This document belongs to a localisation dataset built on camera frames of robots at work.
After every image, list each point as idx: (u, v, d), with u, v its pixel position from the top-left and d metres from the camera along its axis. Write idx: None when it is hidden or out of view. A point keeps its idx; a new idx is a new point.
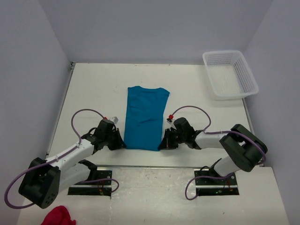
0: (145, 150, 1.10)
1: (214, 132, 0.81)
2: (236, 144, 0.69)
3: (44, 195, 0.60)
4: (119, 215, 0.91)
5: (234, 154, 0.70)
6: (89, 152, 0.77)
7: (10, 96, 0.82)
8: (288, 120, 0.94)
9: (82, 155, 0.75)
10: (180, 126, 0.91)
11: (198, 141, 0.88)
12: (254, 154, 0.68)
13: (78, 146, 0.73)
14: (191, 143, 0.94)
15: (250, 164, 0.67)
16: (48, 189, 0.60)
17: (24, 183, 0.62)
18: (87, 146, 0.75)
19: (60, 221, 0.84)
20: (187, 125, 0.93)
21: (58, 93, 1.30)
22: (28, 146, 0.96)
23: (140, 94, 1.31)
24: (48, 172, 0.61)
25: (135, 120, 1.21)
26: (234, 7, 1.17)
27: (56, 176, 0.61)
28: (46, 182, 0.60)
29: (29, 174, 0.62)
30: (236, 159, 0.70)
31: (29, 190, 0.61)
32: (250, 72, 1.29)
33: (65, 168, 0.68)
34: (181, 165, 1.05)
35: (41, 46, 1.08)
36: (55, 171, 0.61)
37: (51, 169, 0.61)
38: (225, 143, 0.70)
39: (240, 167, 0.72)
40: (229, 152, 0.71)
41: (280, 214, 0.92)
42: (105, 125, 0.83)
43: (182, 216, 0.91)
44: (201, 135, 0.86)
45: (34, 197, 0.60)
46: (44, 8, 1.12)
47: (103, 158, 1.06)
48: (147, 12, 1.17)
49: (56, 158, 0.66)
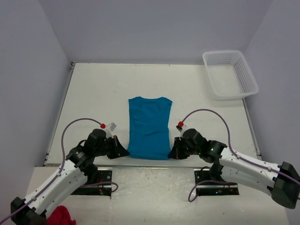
0: None
1: (259, 165, 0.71)
2: (288, 189, 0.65)
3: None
4: (118, 215, 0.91)
5: (281, 196, 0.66)
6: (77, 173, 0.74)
7: (10, 96, 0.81)
8: (288, 120, 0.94)
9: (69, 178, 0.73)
10: (192, 138, 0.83)
11: (223, 162, 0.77)
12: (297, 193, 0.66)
13: (59, 175, 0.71)
14: (209, 158, 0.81)
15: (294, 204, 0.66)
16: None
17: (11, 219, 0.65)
18: (70, 172, 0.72)
19: (60, 221, 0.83)
20: (199, 137, 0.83)
21: (58, 93, 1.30)
22: (27, 145, 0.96)
23: (142, 105, 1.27)
24: (26, 215, 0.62)
25: (139, 133, 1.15)
26: (234, 7, 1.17)
27: (34, 218, 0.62)
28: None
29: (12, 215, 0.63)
30: (281, 198, 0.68)
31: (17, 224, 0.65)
32: (250, 72, 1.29)
33: (48, 201, 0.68)
34: (181, 165, 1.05)
35: (41, 45, 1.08)
36: (33, 214, 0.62)
37: (28, 213, 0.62)
38: (280, 189, 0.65)
39: (280, 203, 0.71)
40: (278, 194, 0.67)
41: (280, 214, 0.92)
42: (95, 140, 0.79)
43: (182, 216, 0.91)
44: (230, 157, 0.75)
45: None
46: (45, 7, 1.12)
47: (103, 158, 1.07)
48: (147, 11, 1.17)
49: (33, 198, 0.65)
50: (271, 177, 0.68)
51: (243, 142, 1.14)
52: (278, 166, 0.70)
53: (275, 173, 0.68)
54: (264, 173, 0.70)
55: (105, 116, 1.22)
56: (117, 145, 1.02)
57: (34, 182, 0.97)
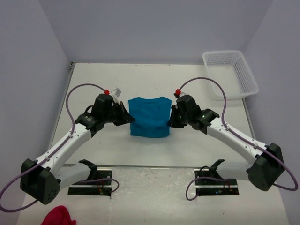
0: (146, 148, 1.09)
1: (246, 140, 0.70)
2: (267, 169, 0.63)
3: (43, 197, 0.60)
4: (118, 215, 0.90)
5: (258, 175, 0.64)
6: (87, 136, 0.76)
7: (10, 96, 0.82)
8: (287, 120, 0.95)
9: (79, 142, 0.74)
10: (185, 103, 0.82)
11: (210, 131, 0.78)
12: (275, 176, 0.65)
13: (71, 137, 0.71)
14: (198, 123, 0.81)
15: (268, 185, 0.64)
16: (44, 191, 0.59)
17: (22, 184, 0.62)
18: (82, 133, 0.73)
19: (60, 221, 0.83)
20: (193, 103, 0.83)
21: (58, 93, 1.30)
22: (27, 145, 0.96)
23: (142, 105, 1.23)
24: (40, 175, 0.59)
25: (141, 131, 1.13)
26: (234, 7, 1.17)
27: (49, 177, 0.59)
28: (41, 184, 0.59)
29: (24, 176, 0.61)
30: (257, 178, 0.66)
31: (29, 191, 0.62)
32: (250, 72, 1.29)
33: (61, 161, 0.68)
34: (181, 165, 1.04)
35: (41, 44, 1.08)
36: (48, 173, 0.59)
37: (43, 171, 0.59)
38: (260, 166, 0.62)
39: (255, 184, 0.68)
40: (256, 172, 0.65)
41: (280, 214, 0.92)
42: (102, 103, 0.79)
43: (182, 216, 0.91)
44: (219, 128, 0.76)
45: (35, 198, 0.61)
46: (45, 8, 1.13)
47: (102, 158, 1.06)
48: (147, 11, 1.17)
49: (46, 158, 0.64)
50: (254, 154, 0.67)
51: None
52: (265, 145, 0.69)
53: (260, 151, 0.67)
54: (248, 149, 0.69)
55: None
56: (123, 113, 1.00)
57: None
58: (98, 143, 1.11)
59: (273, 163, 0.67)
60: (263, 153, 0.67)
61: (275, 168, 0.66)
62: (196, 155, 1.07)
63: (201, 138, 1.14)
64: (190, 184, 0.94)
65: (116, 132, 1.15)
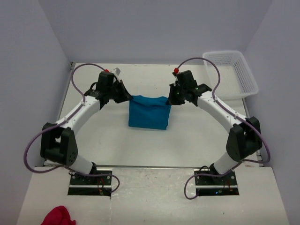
0: (146, 150, 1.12)
1: (229, 110, 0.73)
2: (243, 139, 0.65)
3: (65, 155, 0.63)
4: (118, 215, 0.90)
5: (233, 143, 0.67)
6: (96, 107, 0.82)
7: (11, 96, 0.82)
8: (287, 120, 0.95)
9: (90, 112, 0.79)
10: (183, 76, 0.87)
11: (200, 102, 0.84)
12: (251, 148, 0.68)
13: (84, 105, 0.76)
14: (190, 94, 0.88)
15: (241, 156, 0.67)
16: (67, 149, 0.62)
17: (44, 148, 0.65)
18: (93, 103, 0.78)
19: (60, 221, 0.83)
20: (190, 78, 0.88)
21: (58, 93, 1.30)
22: (27, 145, 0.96)
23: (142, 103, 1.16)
24: (62, 133, 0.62)
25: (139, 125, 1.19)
26: (234, 7, 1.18)
27: (71, 135, 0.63)
28: (63, 142, 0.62)
29: (45, 138, 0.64)
30: (232, 147, 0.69)
31: (49, 154, 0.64)
32: (250, 72, 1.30)
33: (78, 125, 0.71)
34: (181, 166, 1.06)
35: (41, 44, 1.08)
36: (69, 131, 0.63)
37: (65, 131, 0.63)
38: (236, 135, 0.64)
39: (230, 154, 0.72)
40: (231, 140, 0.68)
41: (280, 214, 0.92)
42: (107, 79, 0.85)
43: (182, 216, 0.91)
44: (208, 99, 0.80)
45: (58, 159, 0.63)
46: (44, 8, 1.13)
47: (104, 159, 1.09)
48: (146, 11, 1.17)
49: (65, 119, 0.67)
50: (233, 123, 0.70)
51: None
52: (245, 117, 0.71)
53: (239, 121, 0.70)
54: (229, 118, 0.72)
55: (106, 117, 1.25)
56: (124, 91, 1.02)
57: (35, 182, 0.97)
58: (98, 144, 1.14)
59: (251, 138, 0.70)
60: (241, 123, 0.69)
61: (252, 141, 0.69)
62: (196, 157, 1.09)
63: (200, 138, 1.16)
64: (187, 182, 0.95)
65: (116, 133, 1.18)
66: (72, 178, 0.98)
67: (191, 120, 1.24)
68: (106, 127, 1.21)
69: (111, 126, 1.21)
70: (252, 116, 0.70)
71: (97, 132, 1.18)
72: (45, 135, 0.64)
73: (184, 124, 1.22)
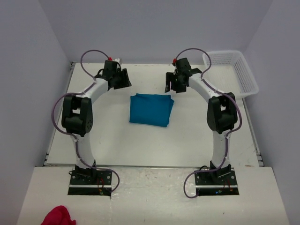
0: (147, 149, 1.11)
1: (211, 87, 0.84)
2: (219, 108, 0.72)
3: (85, 120, 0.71)
4: (118, 215, 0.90)
5: (211, 114, 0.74)
6: (105, 87, 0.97)
7: (11, 96, 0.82)
8: (287, 120, 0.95)
9: (100, 90, 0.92)
10: (179, 62, 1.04)
11: (191, 82, 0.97)
12: (227, 120, 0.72)
13: (95, 83, 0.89)
14: (183, 76, 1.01)
15: (217, 125, 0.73)
16: (86, 115, 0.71)
17: (64, 116, 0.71)
18: (103, 83, 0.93)
19: (60, 221, 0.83)
20: (186, 62, 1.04)
21: (58, 93, 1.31)
22: (28, 145, 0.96)
23: (144, 100, 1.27)
24: (82, 101, 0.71)
25: (140, 120, 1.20)
26: (233, 7, 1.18)
27: (89, 103, 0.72)
28: (83, 108, 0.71)
29: (65, 107, 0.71)
30: (211, 119, 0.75)
31: (69, 121, 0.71)
32: (250, 72, 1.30)
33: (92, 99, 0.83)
34: (181, 165, 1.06)
35: (41, 44, 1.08)
36: (87, 100, 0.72)
37: (83, 99, 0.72)
38: (212, 103, 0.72)
39: (210, 124, 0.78)
40: (209, 110, 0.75)
41: (280, 213, 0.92)
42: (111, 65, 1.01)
43: (182, 216, 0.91)
44: (196, 78, 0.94)
45: (78, 125, 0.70)
46: (45, 7, 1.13)
47: (104, 158, 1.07)
48: (146, 11, 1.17)
49: (83, 92, 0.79)
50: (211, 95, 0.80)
51: (243, 142, 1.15)
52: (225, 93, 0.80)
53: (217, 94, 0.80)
54: (210, 93, 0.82)
55: (106, 117, 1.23)
56: (125, 79, 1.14)
57: (35, 182, 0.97)
58: (98, 143, 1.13)
59: (228, 111, 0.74)
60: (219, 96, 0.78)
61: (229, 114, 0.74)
62: (196, 156, 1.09)
63: (200, 138, 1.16)
64: (186, 180, 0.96)
65: (116, 132, 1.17)
66: (72, 178, 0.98)
67: (193, 119, 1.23)
68: (106, 126, 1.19)
69: (111, 125, 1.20)
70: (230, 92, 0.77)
71: (97, 131, 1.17)
72: (65, 104, 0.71)
73: (185, 123, 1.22)
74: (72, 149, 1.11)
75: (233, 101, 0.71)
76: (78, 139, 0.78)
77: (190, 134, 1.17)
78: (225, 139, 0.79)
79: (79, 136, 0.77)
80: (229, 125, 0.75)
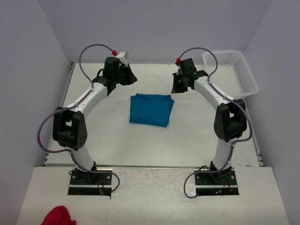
0: (146, 149, 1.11)
1: (219, 93, 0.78)
2: (228, 116, 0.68)
3: (76, 137, 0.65)
4: (118, 215, 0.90)
5: (219, 121, 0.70)
6: (104, 93, 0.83)
7: (11, 96, 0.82)
8: (287, 120, 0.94)
9: (97, 98, 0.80)
10: (184, 63, 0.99)
11: (196, 85, 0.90)
12: (235, 129, 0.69)
13: (93, 91, 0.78)
14: (188, 78, 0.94)
15: (225, 134, 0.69)
16: (78, 131, 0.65)
17: (56, 130, 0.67)
18: (101, 89, 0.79)
19: (60, 221, 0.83)
20: (190, 62, 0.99)
21: (58, 93, 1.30)
22: (28, 145, 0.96)
23: (143, 101, 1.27)
24: (73, 116, 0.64)
25: (139, 120, 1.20)
26: (233, 7, 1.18)
27: (82, 118, 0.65)
28: (74, 124, 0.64)
29: (57, 122, 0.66)
30: (218, 127, 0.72)
31: (60, 136, 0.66)
32: (250, 72, 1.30)
33: (86, 112, 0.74)
34: (181, 165, 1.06)
35: (41, 44, 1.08)
36: (79, 115, 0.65)
37: (75, 114, 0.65)
38: (221, 110, 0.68)
39: (216, 131, 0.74)
40: (217, 118, 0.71)
41: (280, 214, 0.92)
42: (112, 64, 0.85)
43: (182, 216, 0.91)
44: (203, 82, 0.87)
45: (69, 141, 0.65)
46: (44, 7, 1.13)
47: (104, 158, 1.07)
48: (146, 11, 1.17)
49: (76, 104, 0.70)
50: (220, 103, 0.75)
51: (243, 143, 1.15)
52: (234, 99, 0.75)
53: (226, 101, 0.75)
54: (218, 99, 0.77)
55: (106, 116, 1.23)
56: (130, 74, 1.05)
57: (34, 182, 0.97)
58: (98, 143, 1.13)
59: (236, 119, 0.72)
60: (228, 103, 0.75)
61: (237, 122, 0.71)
62: (196, 156, 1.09)
63: (200, 138, 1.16)
64: (186, 180, 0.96)
65: (116, 132, 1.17)
66: (72, 178, 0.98)
67: (193, 119, 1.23)
68: (106, 126, 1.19)
69: (111, 125, 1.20)
70: (239, 99, 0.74)
71: (97, 131, 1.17)
72: (56, 117, 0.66)
73: (186, 123, 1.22)
74: None
75: (243, 108, 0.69)
76: (72, 152, 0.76)
77: (191, 134, 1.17)
78: (230, 146, 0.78)
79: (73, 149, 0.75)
80: (237, 134, 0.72)
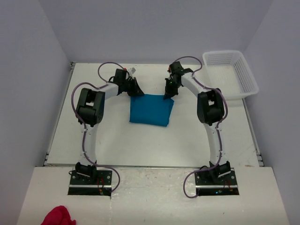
0: (147, 149, 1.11)
1: (199, 84, 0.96)
2: (207, 103, 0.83)
3: (97, 111, 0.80)
4: (118, 215, 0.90)
5: (201, 107, 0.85)
6: (115, 92, 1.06)
7: (11, 97, 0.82)
8: (287, 120, 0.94)
9: (111, 92, 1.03)
10: (173, 65, 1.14)
11: (183, 79, 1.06)
12: (214, 112, 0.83)
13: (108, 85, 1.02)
14: (176, 75, 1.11)
15: (206, 118, 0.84)
16: (99, 107, 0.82)
17: (79, 106, 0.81)
18: (115, 86, 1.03)
19: (60, 221, 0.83)
20: (178, 63, 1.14)
21: (58, 93, 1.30)
22: (28, 145, 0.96)
23: (144, 101, 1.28)
24: (97, 94, 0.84)
25: (140, 120, 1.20)
26: (233, 7, 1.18)
27: (102, 97, 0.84)
28: (97, 101, 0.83)
29: (81, 99, 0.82)
30: (200, 113, 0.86)
31: (81, 112, 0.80)
32: (250, 72, 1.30)
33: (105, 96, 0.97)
34: (182, 165, 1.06)
35: (41, 44, 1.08)
36: (101, 94, 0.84)
37: (99, 93, 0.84)
38: (200, 98, 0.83)
39: (200, 117, 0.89)
40: (199, 104, 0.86)
41: (280, 214, 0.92)
42: (121, 72, 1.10)
43: (182, 216, 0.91)
44: (188, 77, 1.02)
45: (90, 115, 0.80)
46: (44, 7, 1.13)
47: (104, 158, 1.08)
48: (146, 11, 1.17)
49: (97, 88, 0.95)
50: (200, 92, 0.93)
51: (244, 142, 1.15)
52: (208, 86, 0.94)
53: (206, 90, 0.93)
54: (199, 89, 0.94)
55: (107, 116, 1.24)
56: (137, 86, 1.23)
57: (34, 182, 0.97)
58: (98, 143, 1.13)
59: (215, 106, 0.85)
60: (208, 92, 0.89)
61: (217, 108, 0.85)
62: (197, 156, 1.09)
63: (201, 138, 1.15)
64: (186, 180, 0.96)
65: (116, 132, 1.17)
66: (72, 178, 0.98)
67: (193, 118, 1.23)
68: (107, 126, 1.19)
69: (110, 124, 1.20)
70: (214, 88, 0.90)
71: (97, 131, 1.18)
72: (82, 95, 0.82)
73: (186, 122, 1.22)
74: (73, 149, 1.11)
75: (219, 92, 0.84)
76: (87, 129, 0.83)
77: (191, 134, 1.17)
78: (217, 131, 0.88)
79: (89, 127, 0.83)
80: (218, 117, 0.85)
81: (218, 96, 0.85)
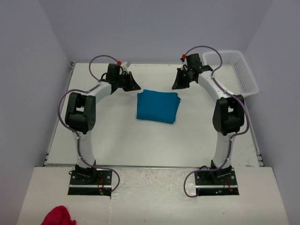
0: (146, 149, 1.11)
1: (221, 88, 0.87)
2: (226, 111, 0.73)
3: (88, 117, 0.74)
4: (118, 215, 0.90)
5: (218, 115, 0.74)
6: (108, 90, 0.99)
7: (11, 97, 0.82)
8: (287, 120, 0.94)
9: (103, 92, 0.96)
10: (190, 57, 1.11)
11: (200, 78, 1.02)
12: (233, 122, 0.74)
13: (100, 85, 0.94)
14: (193, 71, 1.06)
15: (223, 128, 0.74)
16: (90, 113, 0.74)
17: (68, 113, 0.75)
18: (107, 85, 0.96)
19: (60, 221, 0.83)
20: (196, 56, 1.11)
21: (58, 93, 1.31)
22: (27, 145, 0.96)
23: (151, 97, 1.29)
24: (86, 99, 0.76)
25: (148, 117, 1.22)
26: (233, 7, 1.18)
27: (93, 101, 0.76)
28: (86, 106, 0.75)
29: (71, 104, 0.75)
30: (215, 120, 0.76)
31: (72, 118, 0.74)
32: (250, 72, 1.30)
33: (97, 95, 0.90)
34: (181, 165, 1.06)
35: (41, 44, 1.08)
36: (92, 98, 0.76)
37: (88, 97, 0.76)
38: (220, 104, 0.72)
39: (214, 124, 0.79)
40: (216, 111, 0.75)
41: (280, 214, 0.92)
42: (114, 68, 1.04)
43: (182, 216, 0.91)
44: (206, 77, 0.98)
45: (81, 122, 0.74)
46: (44, 7, 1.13)
47: (104, 158, 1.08)
48: (146, 11, 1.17)
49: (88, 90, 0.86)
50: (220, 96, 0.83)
51: (244, 142, 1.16)
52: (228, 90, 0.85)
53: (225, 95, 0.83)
54: (219, 93, 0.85)
55: (107, 116, 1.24)
56: (131, 82, 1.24)
57: (34, 182, 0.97)
58: (98, 143, 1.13)
59: (234, 114, 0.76)
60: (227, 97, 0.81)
61: (235, 117, 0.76)
62: (197, 156, 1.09)
63: (201, 138, 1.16)
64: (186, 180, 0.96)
65: (116, 132, 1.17)
66: (72, 178, 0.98)
67: (193, 117, 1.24)
68: (107, 127, 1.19)
69: (110, 124, 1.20)
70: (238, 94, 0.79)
71: (97, 131, 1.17)
72: (71, 101, 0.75)
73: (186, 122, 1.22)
74: (73, 149, 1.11)
75: (239, 100, 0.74)
76: (80, 136, 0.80)
77: (191, 134, 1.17)
78: (229, 141, 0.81)
79: (81, 134, 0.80)
80: (235, 128, 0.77)
81: (239, 104, 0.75)
